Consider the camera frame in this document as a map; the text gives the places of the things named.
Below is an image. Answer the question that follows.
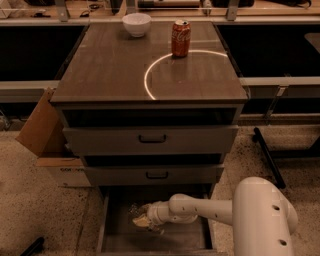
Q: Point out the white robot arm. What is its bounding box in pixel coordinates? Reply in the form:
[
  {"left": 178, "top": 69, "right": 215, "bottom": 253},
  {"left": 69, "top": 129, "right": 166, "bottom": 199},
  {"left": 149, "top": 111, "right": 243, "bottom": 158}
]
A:
[{"left": 133, "top": 177, "right": 298, "bottom": 256}]

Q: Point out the brown cardboard box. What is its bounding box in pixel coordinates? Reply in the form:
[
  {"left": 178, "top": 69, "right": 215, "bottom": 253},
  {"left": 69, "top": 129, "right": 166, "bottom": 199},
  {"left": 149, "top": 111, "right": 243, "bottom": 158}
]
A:
[{"left": 16, "top": 88, "right": 90, "bottom": 187}]

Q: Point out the grey drawer cabinet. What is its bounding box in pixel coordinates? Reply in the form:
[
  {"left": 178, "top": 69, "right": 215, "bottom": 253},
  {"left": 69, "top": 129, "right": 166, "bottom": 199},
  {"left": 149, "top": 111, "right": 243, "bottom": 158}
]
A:
[{"left": 49, "top": 21, "right": 250, "bottom": 256}]

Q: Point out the red cola can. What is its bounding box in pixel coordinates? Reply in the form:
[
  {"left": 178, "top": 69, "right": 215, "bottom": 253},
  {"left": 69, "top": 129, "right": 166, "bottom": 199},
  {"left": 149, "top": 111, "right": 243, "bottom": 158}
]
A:
[{"left": 171, "top": 20, "right": 191, "bottom": 57}]

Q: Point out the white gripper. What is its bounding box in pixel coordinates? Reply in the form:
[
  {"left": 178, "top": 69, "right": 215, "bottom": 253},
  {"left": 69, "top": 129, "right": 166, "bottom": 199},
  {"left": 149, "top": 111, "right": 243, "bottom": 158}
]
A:
[{"left": 133, "top": 201, "right": 170, "bottom": 228}]

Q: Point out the clear plastic water bottle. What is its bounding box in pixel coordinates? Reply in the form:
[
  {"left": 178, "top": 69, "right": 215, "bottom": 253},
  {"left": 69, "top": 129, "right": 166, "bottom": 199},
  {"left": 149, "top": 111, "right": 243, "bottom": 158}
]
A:
[{"left": 128, "top": 203, "right": 164, "bottom": 235}]

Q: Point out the open bottom grey drawer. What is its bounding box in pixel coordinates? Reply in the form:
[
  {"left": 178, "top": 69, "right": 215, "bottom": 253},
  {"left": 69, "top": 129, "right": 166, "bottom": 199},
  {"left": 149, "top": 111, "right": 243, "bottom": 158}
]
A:
[{"left": 97, "top": 184, "right": 227, "bottom": 256}]

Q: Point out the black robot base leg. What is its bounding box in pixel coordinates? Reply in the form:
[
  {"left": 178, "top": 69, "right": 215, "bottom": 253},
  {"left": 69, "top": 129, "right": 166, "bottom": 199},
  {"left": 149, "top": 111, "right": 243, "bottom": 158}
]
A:
[{"left": 252, "top": 127, "right": 286, "bottom": 189}]

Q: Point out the white ceramic bowl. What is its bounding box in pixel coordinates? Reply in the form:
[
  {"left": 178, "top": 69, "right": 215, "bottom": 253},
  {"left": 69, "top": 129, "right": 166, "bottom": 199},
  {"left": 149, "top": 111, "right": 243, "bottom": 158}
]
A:
[{"left": 122, "top": 13, "right": 151, "bottom": 37}]

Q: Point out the black leg bottom left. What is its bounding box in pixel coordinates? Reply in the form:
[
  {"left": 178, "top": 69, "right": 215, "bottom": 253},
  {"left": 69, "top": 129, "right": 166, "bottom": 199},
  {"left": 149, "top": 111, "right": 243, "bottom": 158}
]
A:
[{"left": 20, "top": 237, "right": 44, "bottom": 256}]

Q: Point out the metal frame rail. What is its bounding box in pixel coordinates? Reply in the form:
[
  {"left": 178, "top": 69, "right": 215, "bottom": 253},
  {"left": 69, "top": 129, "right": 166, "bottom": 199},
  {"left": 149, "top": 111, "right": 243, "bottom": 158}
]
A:
[{"left": 240, "top": 77, "right": 320, "bottom": 120}]

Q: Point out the top grey drawer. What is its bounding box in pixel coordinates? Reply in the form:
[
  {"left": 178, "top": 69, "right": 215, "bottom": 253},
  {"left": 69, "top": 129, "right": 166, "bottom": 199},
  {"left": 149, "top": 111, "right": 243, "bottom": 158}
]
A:
[{"left": 63, "top": 125, "right": 238, "bottom": 155}]

